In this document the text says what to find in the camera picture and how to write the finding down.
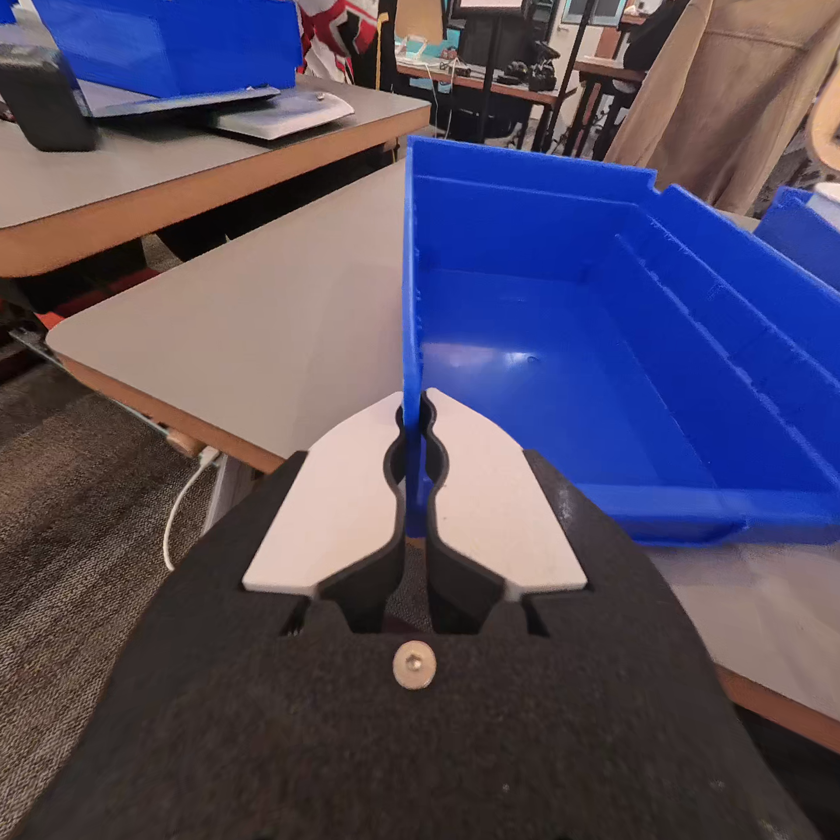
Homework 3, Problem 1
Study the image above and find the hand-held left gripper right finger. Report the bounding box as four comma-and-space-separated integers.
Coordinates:
422, 387, 588, 634

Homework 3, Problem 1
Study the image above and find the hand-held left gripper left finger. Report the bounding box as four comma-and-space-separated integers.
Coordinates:
241, 392, 404, 633

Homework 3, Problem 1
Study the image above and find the white charging cable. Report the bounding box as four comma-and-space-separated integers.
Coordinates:
162, 446, 222, 572

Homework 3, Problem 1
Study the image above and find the small black device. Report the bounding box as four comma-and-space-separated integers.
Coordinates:
0, 49, 99, 153

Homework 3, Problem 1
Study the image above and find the grey pouch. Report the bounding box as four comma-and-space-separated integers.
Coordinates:
75, 84, 283, 120
210, 88, 357, 143

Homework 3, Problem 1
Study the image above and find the wood-edged table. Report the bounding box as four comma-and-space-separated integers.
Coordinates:
0, 72, 432, 280

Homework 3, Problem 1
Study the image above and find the wood-top desk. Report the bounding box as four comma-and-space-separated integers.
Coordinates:
394, 56, 580, 153

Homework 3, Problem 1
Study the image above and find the blue plastic bin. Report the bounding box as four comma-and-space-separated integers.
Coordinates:
29, 0, 304, 99
402, 134, 840, 547
755, 187, 840, 291

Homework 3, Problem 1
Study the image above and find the red object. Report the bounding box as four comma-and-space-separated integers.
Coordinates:
33, 266, 161, 330

